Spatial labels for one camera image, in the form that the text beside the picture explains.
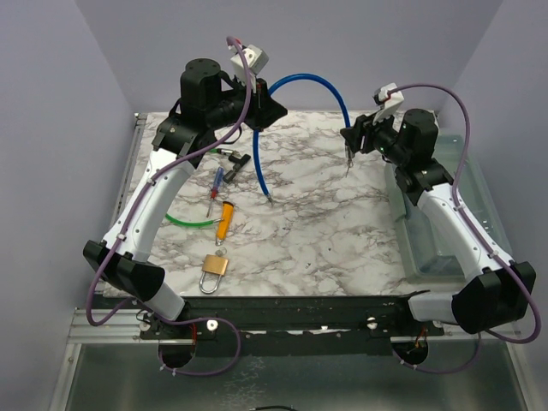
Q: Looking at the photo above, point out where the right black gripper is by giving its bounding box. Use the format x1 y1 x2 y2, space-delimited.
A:
341 106 410 167

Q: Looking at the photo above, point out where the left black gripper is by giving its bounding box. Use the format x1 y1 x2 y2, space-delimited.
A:
206 71 288 132

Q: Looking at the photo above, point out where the blue cable lock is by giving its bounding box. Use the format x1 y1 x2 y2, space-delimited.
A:
252 72 353 207

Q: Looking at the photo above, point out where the green cable lock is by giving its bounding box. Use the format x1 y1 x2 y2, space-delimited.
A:
165 149 241 229

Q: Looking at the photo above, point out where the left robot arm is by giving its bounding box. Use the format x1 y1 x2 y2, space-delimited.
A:
83 50 287 338

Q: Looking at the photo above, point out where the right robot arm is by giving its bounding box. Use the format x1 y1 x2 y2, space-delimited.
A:
340 109 536 336

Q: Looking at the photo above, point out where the black T-shaped tool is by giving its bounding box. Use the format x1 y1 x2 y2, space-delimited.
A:
223 154 251 184

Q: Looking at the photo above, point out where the blue red screwdriver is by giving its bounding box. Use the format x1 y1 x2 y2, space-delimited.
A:
206 167 224 217

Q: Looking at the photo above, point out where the orange utility knife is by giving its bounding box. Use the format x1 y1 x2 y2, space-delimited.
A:
216 201 235 246

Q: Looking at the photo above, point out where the clear plastic bin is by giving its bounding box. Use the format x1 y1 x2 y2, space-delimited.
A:
384 157 512 283

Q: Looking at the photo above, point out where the brass padlock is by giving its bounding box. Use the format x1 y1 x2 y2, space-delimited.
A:
199 247 229 295

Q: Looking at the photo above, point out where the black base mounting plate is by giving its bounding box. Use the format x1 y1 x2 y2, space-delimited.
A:
87 293 497 356

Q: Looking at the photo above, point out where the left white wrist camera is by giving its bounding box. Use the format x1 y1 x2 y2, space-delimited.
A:
228 45 270 84

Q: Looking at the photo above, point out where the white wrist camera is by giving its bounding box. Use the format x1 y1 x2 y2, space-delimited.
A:
228 45 270 84
373 83 404 124

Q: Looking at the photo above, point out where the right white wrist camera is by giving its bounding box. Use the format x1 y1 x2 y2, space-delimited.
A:
373 83 404 124

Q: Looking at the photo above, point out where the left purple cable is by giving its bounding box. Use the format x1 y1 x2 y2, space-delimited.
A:
86 36 262 377

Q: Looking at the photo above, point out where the aluminium rail frame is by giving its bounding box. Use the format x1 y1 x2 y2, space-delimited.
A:
67 111 521 343

